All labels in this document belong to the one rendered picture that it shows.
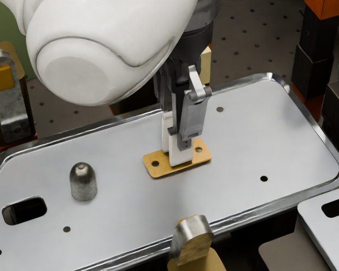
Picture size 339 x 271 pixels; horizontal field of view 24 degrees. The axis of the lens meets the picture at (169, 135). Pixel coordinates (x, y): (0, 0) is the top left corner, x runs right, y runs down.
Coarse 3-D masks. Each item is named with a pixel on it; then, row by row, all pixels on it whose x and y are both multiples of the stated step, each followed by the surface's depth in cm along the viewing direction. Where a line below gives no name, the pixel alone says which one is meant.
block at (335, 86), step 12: (336, 84) 110; (324, 96) 112; (336, 96) 109; (324, 108) 113; (336, 108) 110; (324, 120) 115; (336, 120) 111; (336, 132) 112; (336, 144) 114; (324, 204) 124; (336, 204) 120; (336, 216) 121
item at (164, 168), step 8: (200, 144) 102; (152, 152) 101; (160, 152) 101; (168, 152) 101; (200, 152) 101; (208, 152) 101; (144, 160) 100; (152, 160) 100; (160, 160) 100; (168, 160) 100; (192, 160) 100; (200, 160) 100; (152, 168) 99; (160, 168) 99; (168, 168) 99; (176, 168) 99; (152, 176) 98
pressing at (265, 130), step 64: (128, 128) 104; (256, 128) 104; (320, 128) 105; (0, 192) 97; (64, 192) 97; (128, 192) 97; (192, 192) 97; (256, 192) 97; (320, 192) 98; (0, 256) 91; (64, 256) 91; (128, 256) 91
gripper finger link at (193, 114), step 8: (208, 88) 84; (192, 96) 83; (208, 96) 84; (184, 104) 86; (192, 104) 85; (200, 104) 86; (184, 112) 87; (192, 112) 87; (200, 112) 87; (184, 120) 88; (192, 120) 88; (200, 120) 89; (184, 128) 89; (192, 128) 90; (200, 128) 90; (184, 136) 90
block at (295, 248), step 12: (276, 240) 95; (288, 240) 95; (300, 240) 95; (264, 252) 94; (276, 252) 94; (288, 252) 94; (300, 252) 94; (312, 252) 94; (264, 264) 93; (276, 264) 93; (288, 264) 93; (300, 264) 93; (312, 264) 93; (324, 264) 93
